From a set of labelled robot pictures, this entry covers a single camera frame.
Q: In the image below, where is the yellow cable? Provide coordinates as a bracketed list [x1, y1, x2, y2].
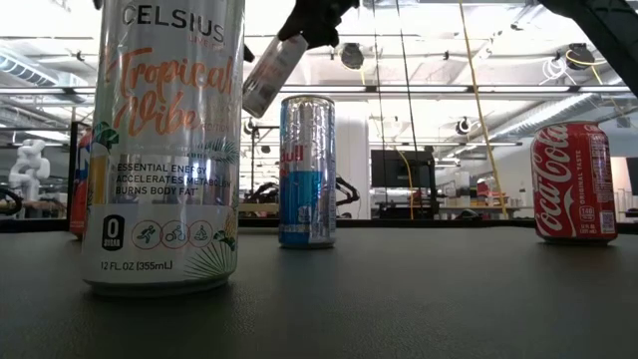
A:
[457, 0, 508, 220]

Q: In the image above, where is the black cable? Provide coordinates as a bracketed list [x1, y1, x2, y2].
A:
[371, 0, 391, 208]
[395, 0, 419, 220]

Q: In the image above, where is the white pillar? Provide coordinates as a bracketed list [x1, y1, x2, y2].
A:
[335, 102, 372, 220]

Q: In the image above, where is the black monitor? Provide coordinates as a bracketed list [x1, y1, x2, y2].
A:
[370, 149, 436, 189]

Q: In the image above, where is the silver slim beverage can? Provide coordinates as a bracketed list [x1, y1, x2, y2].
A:
[241, 33, 310, 120]

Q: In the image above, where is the red blue Fanta can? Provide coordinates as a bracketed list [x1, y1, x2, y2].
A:
[69, 128, 95, 239]

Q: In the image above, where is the blue silver Red Bull can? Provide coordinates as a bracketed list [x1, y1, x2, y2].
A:
[277, 94, 338, 250]

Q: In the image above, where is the red Coca-Cola can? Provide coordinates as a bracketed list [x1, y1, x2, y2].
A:
[529, 121, 620, 245]

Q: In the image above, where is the white Celsius Tropical Vibe can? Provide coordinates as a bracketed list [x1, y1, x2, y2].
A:
[81, 0, 246, 299]

